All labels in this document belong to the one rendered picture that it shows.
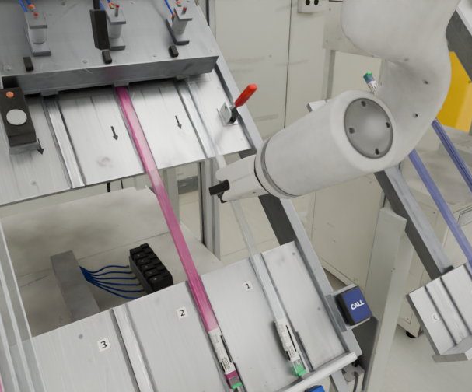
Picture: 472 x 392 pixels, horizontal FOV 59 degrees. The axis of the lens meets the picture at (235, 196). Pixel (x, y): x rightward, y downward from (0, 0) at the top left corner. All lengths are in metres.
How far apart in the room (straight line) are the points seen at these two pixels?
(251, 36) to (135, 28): 2.02
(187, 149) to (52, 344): 0.35
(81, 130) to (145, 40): 0.18
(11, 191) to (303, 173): 0.40
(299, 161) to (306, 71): 2.61
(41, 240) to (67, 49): 0.65
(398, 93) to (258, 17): 2.30
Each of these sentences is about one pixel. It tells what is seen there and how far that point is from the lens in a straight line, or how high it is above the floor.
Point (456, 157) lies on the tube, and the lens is 0.95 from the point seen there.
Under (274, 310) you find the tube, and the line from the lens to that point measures 0.64.
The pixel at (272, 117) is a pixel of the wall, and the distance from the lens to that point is 2.95.
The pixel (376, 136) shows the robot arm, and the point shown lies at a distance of 0.43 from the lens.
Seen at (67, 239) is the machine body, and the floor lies 0.62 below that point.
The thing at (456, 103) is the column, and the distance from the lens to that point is 3.62.
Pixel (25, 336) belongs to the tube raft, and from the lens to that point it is 0.58.
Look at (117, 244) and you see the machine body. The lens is 1.15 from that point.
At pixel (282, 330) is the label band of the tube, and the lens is 0.65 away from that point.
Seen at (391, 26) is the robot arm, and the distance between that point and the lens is 0.37.
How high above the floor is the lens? 1.24
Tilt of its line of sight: 27 degrees down
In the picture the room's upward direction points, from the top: straight up
